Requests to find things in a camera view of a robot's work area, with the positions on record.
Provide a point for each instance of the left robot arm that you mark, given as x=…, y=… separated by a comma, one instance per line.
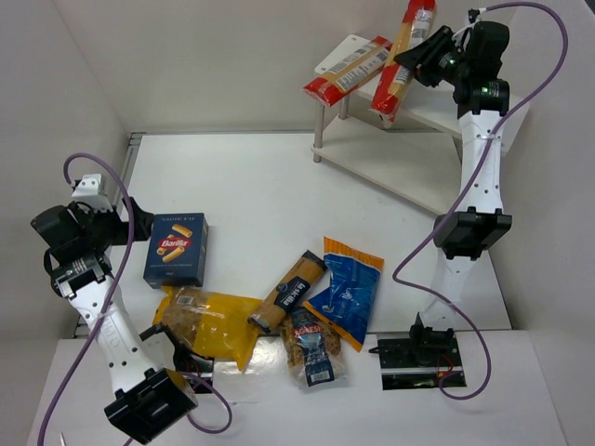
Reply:
x=149, y=397

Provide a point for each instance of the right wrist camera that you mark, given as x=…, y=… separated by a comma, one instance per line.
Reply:
x=473, y=16

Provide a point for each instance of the red spaghetti bag on shelf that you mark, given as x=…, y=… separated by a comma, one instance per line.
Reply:
x=355, y=70

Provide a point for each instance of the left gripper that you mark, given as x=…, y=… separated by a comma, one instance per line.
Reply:
x=124, y=222

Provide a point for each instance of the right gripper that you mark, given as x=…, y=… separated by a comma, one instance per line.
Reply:
x=430, y=56

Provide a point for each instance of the dark label spaghetti bag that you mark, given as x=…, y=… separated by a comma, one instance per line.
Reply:
x=294, y=285

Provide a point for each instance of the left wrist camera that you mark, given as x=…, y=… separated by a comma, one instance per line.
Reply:
x=90, y=190

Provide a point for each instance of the blue orange pasta bag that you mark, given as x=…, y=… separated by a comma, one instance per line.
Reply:
x=347, y=303

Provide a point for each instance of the red spaghetti bag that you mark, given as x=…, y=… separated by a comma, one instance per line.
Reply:
x=355, y=70
x=395, y=78

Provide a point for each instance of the Agnesi fusilli pasta bag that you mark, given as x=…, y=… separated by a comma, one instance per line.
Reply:
x=313, y=349

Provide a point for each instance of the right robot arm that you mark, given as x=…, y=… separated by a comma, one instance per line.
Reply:
x=478, y=220

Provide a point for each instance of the blue Barilla pasta box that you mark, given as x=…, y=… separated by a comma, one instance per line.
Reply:
x=177, y=250

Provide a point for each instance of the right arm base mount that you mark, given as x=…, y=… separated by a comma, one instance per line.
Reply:
x=404, y=367

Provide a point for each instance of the yellow fusilli pasta bag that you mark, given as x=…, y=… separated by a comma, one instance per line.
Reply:
x=210, y=324

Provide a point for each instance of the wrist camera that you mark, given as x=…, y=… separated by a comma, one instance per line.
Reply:
x=473, y=16
x=90, y=190

